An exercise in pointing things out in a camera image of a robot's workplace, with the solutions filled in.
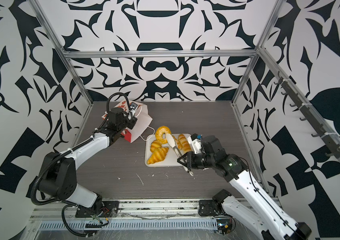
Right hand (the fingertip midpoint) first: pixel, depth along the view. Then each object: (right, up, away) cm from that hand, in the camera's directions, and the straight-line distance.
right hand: (180, 161), depth 67 cm
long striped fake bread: (+4, +3, +27) cm, 27 cm away
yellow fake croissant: (-11, -2, +20) cm, 23 cm away
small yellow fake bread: (-14, +3, +26) cm, 30 cm away
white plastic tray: (-3, -7, +25) cm, 26 cm away
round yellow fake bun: (-10, +11, +12) cm, 19 cm away
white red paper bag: (-22, +23, +21) cm, 38 cm away
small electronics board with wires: (+22, -31, +4) cm, 38 cm away
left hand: (-26, +24, +20) cm, 41 cm away
